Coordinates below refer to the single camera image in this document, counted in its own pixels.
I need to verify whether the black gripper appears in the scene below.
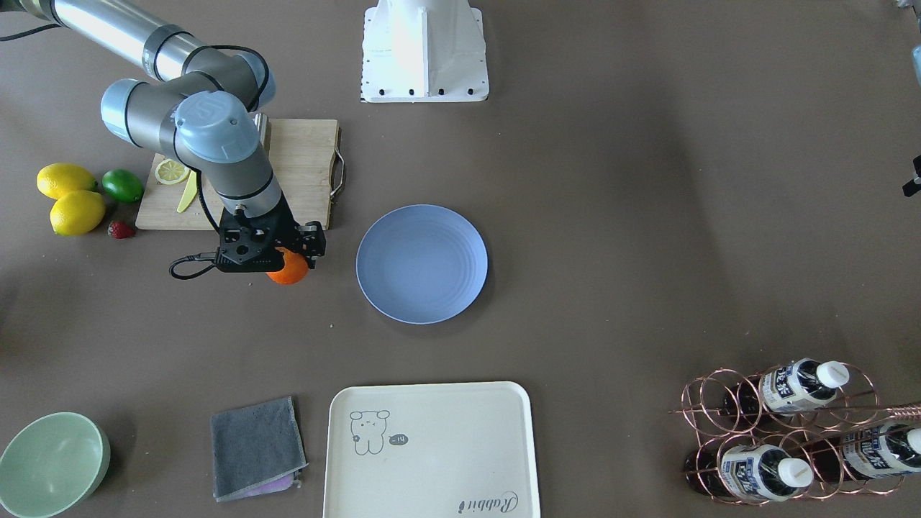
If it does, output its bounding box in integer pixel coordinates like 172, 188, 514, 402
216, 197, 327, 273

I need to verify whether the orange fruit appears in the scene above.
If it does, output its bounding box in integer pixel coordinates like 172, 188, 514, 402
266, 247, 309, 285

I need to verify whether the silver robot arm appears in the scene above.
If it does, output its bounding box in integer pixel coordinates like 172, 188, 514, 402
2, 1, 326, 273

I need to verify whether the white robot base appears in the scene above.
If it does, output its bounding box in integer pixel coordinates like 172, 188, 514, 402
360, 1, 490, 103

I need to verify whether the blue round plate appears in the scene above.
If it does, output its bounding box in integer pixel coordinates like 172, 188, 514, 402
355, 204, 488, 324

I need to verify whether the wooden cutting board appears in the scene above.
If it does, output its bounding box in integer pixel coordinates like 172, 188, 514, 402
135, 119, 342, 232

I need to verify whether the yellow plastic knife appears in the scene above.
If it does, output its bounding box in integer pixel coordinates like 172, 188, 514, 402
176, 170, 199, 214

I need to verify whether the lower lemon half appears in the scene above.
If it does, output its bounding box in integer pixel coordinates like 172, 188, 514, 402
154, 160, 191, 186

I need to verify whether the red strawberry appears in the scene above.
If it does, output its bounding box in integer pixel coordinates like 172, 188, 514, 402
106, 220, 136, 240

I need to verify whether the green lime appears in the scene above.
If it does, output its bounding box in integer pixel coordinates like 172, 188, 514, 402
101, 168, 144, 204

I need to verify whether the grey folded cloth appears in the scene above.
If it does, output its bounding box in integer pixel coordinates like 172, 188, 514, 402
209, 396, 308, 504

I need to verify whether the back tea bottle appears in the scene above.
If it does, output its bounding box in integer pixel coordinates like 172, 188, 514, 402
805, 421, 920, 483
717, 358, 850, 425

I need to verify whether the tea bottle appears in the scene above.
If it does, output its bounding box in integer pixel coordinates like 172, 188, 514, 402
717, 358, 850, 425
805, 421, 920, 483
682, 445, 815, 504

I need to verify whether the upper whole lemon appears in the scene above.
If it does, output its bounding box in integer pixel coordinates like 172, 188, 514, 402
50, 190, 106, 236

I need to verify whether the whole lemon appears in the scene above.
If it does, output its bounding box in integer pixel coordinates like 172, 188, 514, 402
50, 190, 106, 236
36, 162, 98, 200

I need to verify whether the cream rabbit tray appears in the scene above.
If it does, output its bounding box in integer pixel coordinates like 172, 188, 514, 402
323, 381, 542, 517

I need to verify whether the lower whole lemon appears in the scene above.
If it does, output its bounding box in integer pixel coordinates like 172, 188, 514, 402
36, 162, 98, 200

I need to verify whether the front tea bottle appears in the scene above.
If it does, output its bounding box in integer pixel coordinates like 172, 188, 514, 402
682, 445, 815, 504

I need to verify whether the green bowl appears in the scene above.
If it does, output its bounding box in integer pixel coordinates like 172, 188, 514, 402
1, 411, 111, 517

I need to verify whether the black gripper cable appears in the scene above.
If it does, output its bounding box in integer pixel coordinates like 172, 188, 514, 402
169, 45, 271, 281

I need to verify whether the copper wire bottle rack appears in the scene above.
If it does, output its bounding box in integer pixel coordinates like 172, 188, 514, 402
679, 358, 919, 506

